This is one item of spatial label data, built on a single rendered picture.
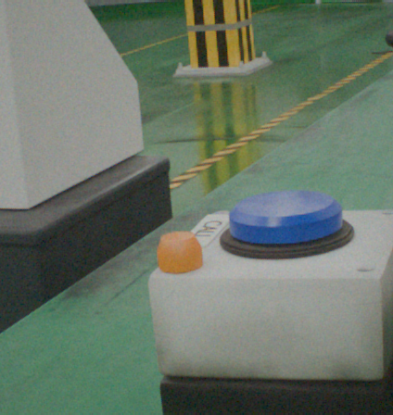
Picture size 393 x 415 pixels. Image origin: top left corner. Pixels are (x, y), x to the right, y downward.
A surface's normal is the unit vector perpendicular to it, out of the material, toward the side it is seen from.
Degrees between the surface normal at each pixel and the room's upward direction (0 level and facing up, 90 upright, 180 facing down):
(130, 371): 0
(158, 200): 90
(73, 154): 90
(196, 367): 90
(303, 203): 2
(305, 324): 90
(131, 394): 0
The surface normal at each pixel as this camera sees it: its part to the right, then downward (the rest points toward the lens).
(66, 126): 0.91, 0.02
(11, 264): -0.39, 0.26
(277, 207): -0.11, -0.95
